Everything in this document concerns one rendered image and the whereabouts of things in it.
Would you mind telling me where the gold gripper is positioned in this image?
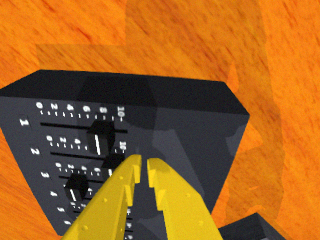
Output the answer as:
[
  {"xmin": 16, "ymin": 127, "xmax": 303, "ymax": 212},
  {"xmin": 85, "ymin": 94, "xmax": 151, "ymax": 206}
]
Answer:
[{"xmin": 60, "ymin": 154, "xmax": 223, "ymax": 240}]

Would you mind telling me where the black lighting desk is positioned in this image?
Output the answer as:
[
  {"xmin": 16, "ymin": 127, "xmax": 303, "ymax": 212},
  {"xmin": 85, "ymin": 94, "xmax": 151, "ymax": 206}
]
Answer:
[{"xmin": 0, "ymin": 69, "xmax": 250, "ymax": 240}]

